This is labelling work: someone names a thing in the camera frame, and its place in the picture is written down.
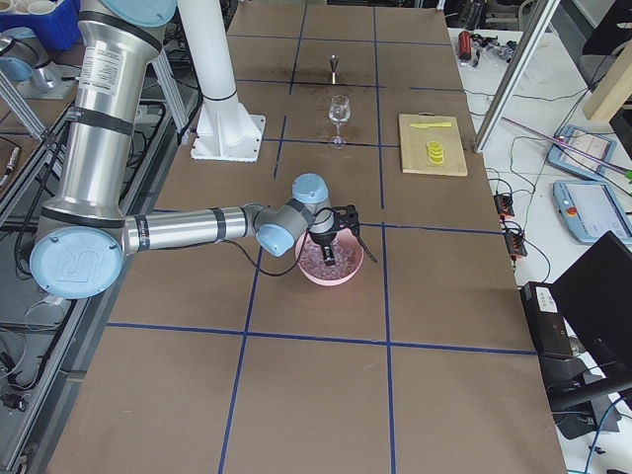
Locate red cylinder on bench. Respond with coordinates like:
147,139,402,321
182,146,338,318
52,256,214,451
457,30,472,61

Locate pink bowl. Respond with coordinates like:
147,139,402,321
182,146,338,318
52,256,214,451
295,229,363,286

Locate orange black connector block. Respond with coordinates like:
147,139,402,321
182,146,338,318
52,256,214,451
494,193,527,262

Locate black computer box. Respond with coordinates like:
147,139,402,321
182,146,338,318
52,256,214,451
519,281,580,360

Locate blue teach pendant far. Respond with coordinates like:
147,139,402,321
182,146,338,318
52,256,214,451
547,124,616,180

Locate steel double jigger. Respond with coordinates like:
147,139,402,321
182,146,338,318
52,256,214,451
329,54,340,85

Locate blue teach pendant near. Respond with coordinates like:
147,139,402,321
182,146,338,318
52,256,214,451
552,180,631,245

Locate blue storage bin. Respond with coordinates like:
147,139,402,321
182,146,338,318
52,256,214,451
1,1,81,50

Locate pile of clear ice cubes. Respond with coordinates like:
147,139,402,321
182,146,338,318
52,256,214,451
299,240,356,280

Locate aluminium frame profile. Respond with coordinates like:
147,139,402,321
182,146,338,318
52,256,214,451
473,0,560,153

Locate blue teach pendant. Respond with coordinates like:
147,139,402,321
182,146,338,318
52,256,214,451
547,124,616,180
552,180,631,245

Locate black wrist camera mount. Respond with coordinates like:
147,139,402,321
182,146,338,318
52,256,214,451
334,204,359,236

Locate yellow plastic knife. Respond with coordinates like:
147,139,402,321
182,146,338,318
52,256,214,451
409,121,453,129

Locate black monitor on stand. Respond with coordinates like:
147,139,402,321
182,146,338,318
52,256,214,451
548,231,631,411

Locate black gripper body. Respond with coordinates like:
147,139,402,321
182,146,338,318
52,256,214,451
309,230,337,248

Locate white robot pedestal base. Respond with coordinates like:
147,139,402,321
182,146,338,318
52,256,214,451
178,0,266,163

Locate bamboo cutting board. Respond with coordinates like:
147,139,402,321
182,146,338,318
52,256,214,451
398,114,468,177

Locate clear wine glass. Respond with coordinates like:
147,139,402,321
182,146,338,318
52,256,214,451
329,95,351,149

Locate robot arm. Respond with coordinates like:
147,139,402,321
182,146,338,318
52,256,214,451
29,1,342,299

